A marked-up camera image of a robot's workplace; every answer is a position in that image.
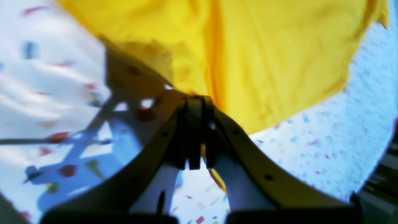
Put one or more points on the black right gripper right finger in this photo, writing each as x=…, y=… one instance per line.
x=260, y=191

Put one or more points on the white terrazzo pattern tablecloth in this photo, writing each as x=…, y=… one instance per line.
x=52, y=81

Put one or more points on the yellow T-shirt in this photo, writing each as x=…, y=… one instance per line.
x=261, y=61

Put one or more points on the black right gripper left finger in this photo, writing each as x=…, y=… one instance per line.
x=142, y=192

